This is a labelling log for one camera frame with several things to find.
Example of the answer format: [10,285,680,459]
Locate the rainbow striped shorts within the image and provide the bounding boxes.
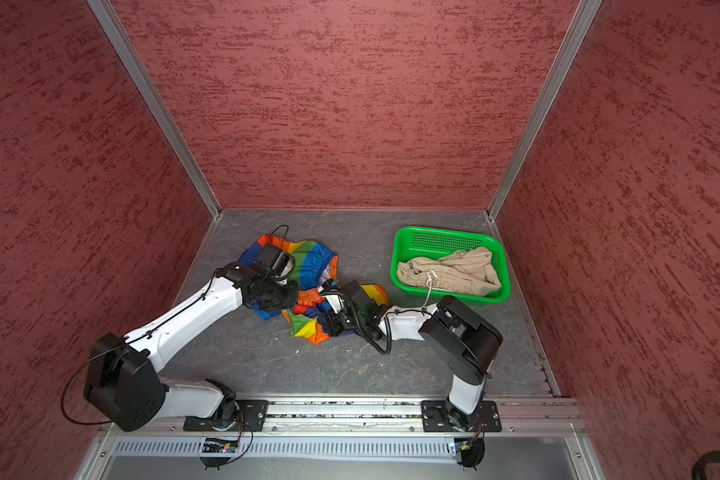
[237,233,391,347]

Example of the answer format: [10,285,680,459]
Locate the green plastic basket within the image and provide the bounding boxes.
[390,226,511,305]

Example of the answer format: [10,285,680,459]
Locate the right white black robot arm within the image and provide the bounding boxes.
[319,281,503,434]

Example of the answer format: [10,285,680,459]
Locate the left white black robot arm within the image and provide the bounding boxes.
[83,262,299,432]

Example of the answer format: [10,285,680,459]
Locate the beige shorts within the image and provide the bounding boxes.
[394,247,502,297]

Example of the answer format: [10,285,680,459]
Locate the left base connector board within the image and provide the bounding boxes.
[201,437,240,456]

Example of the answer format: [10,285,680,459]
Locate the base connector board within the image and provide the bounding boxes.
[201,437,240,456]
[453,438,485,469]

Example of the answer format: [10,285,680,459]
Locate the right base connector board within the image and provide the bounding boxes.
[453,438,485,469]

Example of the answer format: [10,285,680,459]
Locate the white perforated vent strip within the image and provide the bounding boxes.
[112,437,455,461]

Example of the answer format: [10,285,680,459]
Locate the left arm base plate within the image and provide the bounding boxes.
[183,399,269,433]

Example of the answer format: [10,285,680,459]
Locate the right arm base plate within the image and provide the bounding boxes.
[420,400,502,434]

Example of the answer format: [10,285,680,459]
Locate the aluminium front rail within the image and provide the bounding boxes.
[98,394,586,438]

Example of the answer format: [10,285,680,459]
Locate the left aluminium corner post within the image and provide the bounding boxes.
[87,0,223,220]

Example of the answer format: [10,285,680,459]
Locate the aluminium corner post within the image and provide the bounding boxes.
[487,0,602,223]
[87,0,223,220]

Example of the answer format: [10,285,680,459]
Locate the right aluminium corner post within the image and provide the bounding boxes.
[487,0,602,223]

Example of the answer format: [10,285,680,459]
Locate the black cable bottom right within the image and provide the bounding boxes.
[691,449,720,480]

